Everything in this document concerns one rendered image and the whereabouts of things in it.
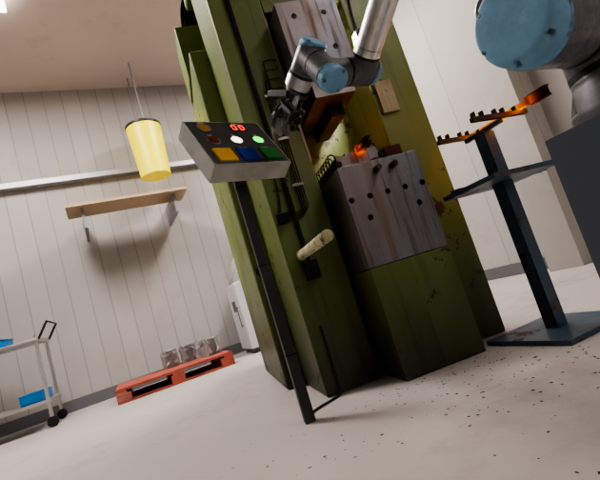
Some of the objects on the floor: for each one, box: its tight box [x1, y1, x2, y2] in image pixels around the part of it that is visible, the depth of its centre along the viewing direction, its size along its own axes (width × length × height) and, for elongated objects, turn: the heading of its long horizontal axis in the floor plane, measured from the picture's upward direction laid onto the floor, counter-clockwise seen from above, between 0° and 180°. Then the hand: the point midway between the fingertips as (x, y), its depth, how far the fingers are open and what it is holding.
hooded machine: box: [226, 258, 260, 353], centre depth 507 cm, size 66×54×120 cm
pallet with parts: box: [115, 335, 235, 406], centre depth 440 cm, size 115×78×32 cm
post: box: [232, 181, 316, 425], centre depth 164 cm, size 4×4×108 cm
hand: (275, 134), depth 161 cm, fingers closed
